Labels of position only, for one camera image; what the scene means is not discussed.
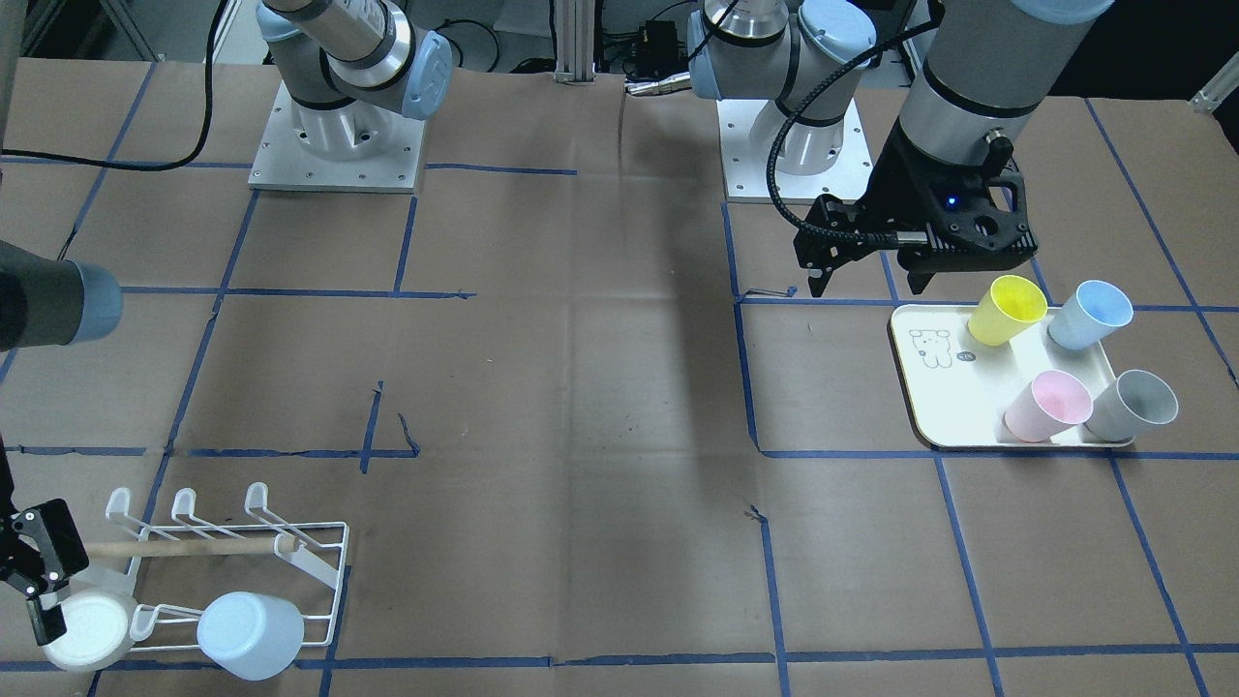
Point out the yellow plastic cup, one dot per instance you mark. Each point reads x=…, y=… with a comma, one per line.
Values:
x=1011, y=305

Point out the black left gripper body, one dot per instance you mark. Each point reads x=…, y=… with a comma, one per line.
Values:
x=898, y=182

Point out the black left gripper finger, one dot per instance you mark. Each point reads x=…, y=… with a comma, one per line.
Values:
x=819, y=277
x=920, y=273

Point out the light blue plastic cup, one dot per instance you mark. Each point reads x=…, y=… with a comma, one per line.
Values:
x=253, y=636

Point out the white plastic cup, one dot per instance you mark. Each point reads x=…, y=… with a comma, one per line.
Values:
x=97, y=631

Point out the cream plastic tray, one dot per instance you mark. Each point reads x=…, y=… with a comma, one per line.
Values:
x=958, y=389

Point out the white wire cup rack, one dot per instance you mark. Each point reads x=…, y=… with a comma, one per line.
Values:
x=173, y=570

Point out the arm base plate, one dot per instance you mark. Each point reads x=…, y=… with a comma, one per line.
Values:
x=813, y=161
x=357, y=148

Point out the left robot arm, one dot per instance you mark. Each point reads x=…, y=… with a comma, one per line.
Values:
x=987, y=67

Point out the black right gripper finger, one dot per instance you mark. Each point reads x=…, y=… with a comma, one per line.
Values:
x=48, y=622

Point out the pink plastic cup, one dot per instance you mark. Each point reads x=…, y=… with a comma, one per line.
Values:
x=1053, y=402

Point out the grey plastic cup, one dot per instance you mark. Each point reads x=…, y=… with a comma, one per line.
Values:
x=1136, y=402

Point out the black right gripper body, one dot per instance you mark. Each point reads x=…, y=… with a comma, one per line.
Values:
x=41, y=549

